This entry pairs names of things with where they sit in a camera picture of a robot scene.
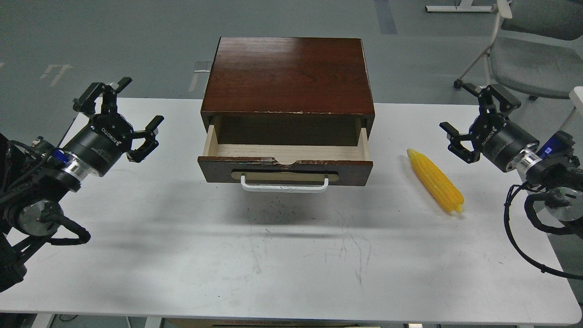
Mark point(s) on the grey office chair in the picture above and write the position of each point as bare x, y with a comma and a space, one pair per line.
536, 68

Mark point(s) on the wooden drawer with dark front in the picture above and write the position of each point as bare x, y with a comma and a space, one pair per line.
286, 164

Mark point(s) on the dark wooden cabinet box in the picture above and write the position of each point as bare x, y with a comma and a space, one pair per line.
289, 75

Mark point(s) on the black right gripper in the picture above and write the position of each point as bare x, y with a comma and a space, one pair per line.
492, 133

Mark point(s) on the white drawer handle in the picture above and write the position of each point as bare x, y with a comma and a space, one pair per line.
272, 188

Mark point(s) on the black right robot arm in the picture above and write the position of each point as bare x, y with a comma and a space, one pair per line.
557, 208

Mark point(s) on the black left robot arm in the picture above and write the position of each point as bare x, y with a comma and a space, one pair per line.
35, 177

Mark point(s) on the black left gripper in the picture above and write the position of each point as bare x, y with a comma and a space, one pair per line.
100, 143

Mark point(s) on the yellow corn cob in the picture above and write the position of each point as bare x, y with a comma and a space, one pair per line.
435, 181

